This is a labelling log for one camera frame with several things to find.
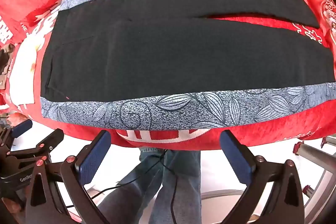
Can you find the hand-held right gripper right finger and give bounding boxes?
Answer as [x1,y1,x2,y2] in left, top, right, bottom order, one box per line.
[220,130,305,224]

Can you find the person's legs in jeans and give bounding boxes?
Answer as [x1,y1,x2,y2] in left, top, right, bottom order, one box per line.
[97,146,202,224]

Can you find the black pants grey floral trim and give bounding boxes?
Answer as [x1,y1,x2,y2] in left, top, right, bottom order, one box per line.
[40,0,336,130]

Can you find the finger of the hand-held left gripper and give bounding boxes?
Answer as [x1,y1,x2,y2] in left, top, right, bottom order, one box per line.
[7,128,65,161]
[0,119,33,155]

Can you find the black cable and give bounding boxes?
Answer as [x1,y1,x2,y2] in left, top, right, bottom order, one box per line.
[66,149,179,224]

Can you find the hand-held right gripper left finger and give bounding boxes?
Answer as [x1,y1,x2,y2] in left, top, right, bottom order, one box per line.
[25,130,112,224]

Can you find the silver metal stand red caps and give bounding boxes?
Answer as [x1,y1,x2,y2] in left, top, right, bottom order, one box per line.
[293,135,336,224]

